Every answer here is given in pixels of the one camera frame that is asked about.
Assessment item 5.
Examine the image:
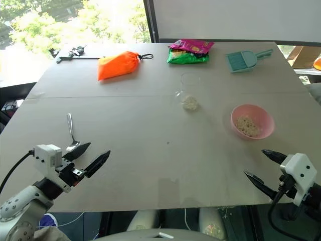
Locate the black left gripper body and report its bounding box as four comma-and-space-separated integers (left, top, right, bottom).
55, 157, 86, 188

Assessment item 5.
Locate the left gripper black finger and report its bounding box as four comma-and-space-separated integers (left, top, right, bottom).
84, 150, 111, 179
62, 142, 92, 162

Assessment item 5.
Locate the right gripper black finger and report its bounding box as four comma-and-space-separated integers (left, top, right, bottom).
244, 170, 279, 202
261, 149, 288, 166

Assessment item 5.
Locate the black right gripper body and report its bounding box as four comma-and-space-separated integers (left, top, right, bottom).
276, 174, 299, 201

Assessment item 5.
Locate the metal spoon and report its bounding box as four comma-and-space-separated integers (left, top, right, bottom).
65, 113, 82, 152

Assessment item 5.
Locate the pink bowl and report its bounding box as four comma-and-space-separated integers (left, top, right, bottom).
230, 103, 275, 141

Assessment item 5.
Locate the blue and white object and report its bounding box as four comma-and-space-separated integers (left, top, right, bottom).
39, 212, 60, 229

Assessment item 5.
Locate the beige cloth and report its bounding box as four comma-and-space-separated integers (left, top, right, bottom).
32, 225, 72, 241

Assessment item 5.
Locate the teal dustpan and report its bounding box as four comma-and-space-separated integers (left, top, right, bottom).
224, 49, 274, 74

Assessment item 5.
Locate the black key bunch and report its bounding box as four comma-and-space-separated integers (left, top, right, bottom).
68, 45, 87, 58

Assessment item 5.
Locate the teal hand brush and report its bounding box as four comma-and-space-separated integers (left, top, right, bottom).
226, 49, 274, 70

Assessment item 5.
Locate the brown cardboard piece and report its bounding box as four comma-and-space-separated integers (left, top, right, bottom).
285, 45, 321, 69

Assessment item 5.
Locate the clear plastic cup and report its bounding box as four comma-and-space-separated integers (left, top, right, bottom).
174, 72, 202, 112

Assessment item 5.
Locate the green snack bag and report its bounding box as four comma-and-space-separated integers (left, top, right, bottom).
167, 48, 210, 65

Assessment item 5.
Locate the pink snack bag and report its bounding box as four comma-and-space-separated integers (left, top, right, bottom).
168, 38, 215, 57

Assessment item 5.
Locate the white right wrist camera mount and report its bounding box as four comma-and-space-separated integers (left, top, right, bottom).
279, 153, 318, 207

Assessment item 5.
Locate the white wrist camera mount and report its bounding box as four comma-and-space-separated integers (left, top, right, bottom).
34, 144, 74, 193
279, 153, 318, 207

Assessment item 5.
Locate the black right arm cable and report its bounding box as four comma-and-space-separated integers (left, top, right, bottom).
267, 180, 298, 241

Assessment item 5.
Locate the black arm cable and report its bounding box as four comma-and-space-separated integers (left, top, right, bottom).
267, 180, 298, 241
0, 150, 36, 194

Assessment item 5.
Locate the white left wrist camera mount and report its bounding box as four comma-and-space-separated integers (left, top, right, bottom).
34, 144, 74, 193

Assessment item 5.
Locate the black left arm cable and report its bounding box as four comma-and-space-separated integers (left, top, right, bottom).
0, 150, 36, 194

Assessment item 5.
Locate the thin white cable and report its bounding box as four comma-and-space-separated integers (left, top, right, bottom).
184, 208, 193, 231

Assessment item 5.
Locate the orange drawstring bag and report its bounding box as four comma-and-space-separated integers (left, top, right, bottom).
97, 51, 154, 82

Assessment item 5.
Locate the white panel with dark frame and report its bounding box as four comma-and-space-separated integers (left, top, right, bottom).
143, 0, 321, 47

